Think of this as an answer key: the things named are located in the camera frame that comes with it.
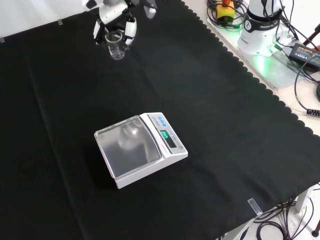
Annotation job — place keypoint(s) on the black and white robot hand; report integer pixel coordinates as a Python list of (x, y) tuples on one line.
[(110, 12)]

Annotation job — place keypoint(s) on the small clear glass beaker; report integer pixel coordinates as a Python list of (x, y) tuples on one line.
[(117, 48)]

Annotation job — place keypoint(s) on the white electronic balance steel pan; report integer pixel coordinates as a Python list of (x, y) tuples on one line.
[(130, 147)]

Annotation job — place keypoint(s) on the clear tape strip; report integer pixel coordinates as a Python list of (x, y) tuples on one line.
[(2, 40), (255, 207), (60, 22)]

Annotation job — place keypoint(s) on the yellow stop button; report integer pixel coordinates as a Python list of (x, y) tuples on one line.
[(225, 11)]

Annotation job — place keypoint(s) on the black bench cloth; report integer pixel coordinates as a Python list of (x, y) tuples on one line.
[(200, 112)]

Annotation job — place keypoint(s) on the black power adapter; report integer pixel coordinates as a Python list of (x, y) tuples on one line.
[(306, 53)]

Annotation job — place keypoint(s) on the black tripod leg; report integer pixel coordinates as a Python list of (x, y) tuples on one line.
[(312, 36)]

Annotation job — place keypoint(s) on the white bench leg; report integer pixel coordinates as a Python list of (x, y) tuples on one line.
[(303, 198)]

